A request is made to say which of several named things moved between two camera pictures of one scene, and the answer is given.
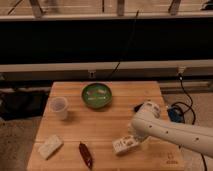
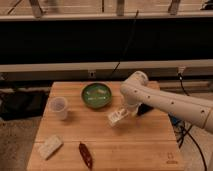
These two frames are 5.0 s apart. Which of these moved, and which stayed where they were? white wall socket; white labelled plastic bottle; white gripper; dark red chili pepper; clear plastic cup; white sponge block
Moved: white labelled plastic bottle; white gripper
Stayed: dark red chili pepper; clear plastic cup; white wall socket; white sponge block
